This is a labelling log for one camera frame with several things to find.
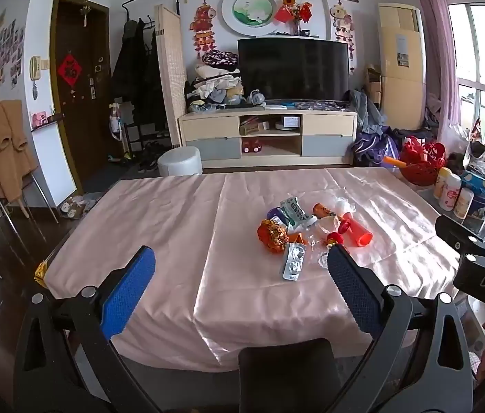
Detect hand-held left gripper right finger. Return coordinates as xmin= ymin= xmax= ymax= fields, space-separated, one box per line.
xmin=311 ymin=247 xmax=476 ymax=413

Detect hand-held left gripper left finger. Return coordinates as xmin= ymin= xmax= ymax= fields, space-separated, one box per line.
xmin=12 ymin=245 xmax=161 ymax=413

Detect orange snack tube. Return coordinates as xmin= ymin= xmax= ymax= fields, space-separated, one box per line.
xmin=312 ymin=202 xmax=338 ymax=221

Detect green white plastic bag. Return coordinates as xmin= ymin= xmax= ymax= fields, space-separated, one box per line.
xmin=279 ymin=197 xmax=318 ymax=231

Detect blue round tin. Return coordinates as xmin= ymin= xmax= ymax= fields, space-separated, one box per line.
xmin=462 ymin=170 xmax=485 ymax=221

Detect red plastic cup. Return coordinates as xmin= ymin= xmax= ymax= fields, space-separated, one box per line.
xmin=341 ymin=212 xmax=374 ymax=249

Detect silver blister pack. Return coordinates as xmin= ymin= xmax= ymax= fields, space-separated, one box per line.
xmin=280 ymin=242 xmax=309 ymax=282

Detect pink satin tablecloth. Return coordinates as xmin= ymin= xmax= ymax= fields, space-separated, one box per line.
xmin=42 ymin=167 xmax=462 ymax=373

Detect red openwork basket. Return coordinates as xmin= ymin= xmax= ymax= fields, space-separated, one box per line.
xmin=398 ymin=136 xmax=448 ymax=188

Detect white crumpled paper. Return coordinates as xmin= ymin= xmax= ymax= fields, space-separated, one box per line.
xmin=315 ymin=216 xmax=342 ymax=235

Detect gold foil piece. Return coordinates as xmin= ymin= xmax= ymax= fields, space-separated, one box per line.
xmin=34 ymin=260 xmax=50 ymax=287

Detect orange stick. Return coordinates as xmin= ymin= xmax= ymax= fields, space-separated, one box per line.
xmin=382 ymin=156 xmax=411 ymax=170

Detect white cotton ball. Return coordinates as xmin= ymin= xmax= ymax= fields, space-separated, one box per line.
xmin=331 ymin=193 xmax=357 ymax=214

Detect orange gold foil wrapper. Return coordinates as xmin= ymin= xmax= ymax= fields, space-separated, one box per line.
xmin=257 ymin=219 xmax=290 ymax=254

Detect plush slippers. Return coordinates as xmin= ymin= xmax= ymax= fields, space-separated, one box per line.
xmin=60 ymin=195 xmax=102 ymax=220

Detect purple bag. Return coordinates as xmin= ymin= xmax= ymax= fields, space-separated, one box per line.
xmin=351 ymin=131 xmax=400 ymax=168

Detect pile of shoes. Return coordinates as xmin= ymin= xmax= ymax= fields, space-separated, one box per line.
xmin=137 ymin=141 xmax=171 ymax=173

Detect white round stool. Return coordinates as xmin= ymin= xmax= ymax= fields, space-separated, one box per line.
xmin=157 ymin=146 xmax=202 ymax=177

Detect white board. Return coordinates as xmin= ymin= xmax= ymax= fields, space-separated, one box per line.
xmin=32 ymin=120 xmax=79 ymax=208

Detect grey clothes heap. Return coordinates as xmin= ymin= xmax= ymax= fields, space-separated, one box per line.
xmin=346 ymin=89 xmax=388 ymax=135

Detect cardboard wrapped standing air conditioner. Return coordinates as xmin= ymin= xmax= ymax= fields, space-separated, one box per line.
xmin=378 ymin=3 xmax=426 ymax=132

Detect open cardboard box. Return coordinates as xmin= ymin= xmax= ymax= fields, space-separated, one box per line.
xmin=363 ymin=66 xmax=383 ymax=108

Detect pink hanging bag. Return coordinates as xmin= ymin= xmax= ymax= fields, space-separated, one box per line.
xmin=109 ymin=103 xmax=124 ymax=141

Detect dark brown door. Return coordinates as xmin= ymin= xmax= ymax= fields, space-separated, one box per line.
xmin=50 ymin=0 xmax=112 ymax=191

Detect beige grey television cabinet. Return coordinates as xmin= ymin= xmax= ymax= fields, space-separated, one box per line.
xmin=178 ymin=105 xmax=358 ymax=169

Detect pink curtain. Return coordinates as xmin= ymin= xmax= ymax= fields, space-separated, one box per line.
xmin=409 ymin=0 xmax=462 ymax=130

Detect tan coat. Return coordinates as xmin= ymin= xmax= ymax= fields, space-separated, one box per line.
xmin=0 ymin=100 xmax=39 ymax=203

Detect pile of clothes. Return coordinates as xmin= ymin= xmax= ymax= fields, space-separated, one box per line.
xmin=184 ymin=51 xmax=244 ymax=113

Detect wicker folding screen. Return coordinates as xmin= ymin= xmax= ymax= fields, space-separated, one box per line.
xmin=155 ymin=4 xmax=188 ymax=147

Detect dark hanging coats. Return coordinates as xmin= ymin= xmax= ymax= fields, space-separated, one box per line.
xmin=111 ymin=18 xmax=166 ymax=138

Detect black flat television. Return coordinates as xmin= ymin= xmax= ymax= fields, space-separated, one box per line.
xmin=237 ymin=37 xmax=351 ymax=102

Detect red diamond door sign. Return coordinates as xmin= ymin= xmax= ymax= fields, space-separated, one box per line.
xmin=57 ymin=53 xmax=82 ymax=89

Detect red flags with sunflower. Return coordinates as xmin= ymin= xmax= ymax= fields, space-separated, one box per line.
xmin=274 ymin=0 xmax=314 ymax=35

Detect red fish hanging decoration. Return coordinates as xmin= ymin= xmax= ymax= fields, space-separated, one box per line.
xmin=190 ymin=0 xmax=218 ymax=59

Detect metal frame chair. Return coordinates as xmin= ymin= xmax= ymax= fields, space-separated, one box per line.
xmin=0 ymin=107 xmax=60 ymax=224

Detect pink hanging wall ornament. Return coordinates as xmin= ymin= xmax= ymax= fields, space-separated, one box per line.
xmin=331 ymin=3 xmax=357 ymax=74

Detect wall photo collage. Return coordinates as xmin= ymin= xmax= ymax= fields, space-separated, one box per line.
xmin=0 ymin=19 xmax=26 ymax=105

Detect round white wall picture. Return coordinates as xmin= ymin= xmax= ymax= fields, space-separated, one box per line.
xmin=222 ymin=0 xmax=278 ymax=36

